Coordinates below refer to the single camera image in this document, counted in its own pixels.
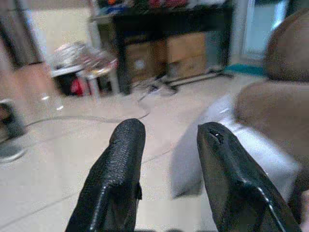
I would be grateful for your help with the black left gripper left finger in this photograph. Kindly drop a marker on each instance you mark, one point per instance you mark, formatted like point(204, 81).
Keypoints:
point(116, 169)

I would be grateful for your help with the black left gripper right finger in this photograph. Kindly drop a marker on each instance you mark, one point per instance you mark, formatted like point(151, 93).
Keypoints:
point(231, 174)

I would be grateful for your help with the brown sofa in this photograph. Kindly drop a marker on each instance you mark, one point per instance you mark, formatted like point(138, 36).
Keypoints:
point(275, 104)

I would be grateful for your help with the red bag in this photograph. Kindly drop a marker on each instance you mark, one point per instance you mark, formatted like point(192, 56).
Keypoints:
point(77, 87)

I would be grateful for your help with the white low table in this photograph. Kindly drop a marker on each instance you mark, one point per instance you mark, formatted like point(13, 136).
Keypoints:
point(84, 70)

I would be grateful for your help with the black stand base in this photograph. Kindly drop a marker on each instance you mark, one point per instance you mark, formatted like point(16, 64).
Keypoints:
point(190, 78)

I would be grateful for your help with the teal mat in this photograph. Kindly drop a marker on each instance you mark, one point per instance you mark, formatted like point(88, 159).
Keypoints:
point(243, 70)

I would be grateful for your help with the small cardboard box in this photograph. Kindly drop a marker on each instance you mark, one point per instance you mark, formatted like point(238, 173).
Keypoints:
point(142, 60)

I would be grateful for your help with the large cardboard box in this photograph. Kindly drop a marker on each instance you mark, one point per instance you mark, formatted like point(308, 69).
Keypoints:
point(187, 54)

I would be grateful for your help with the black console table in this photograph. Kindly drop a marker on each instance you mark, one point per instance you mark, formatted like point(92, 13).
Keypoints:
point(169, 26)

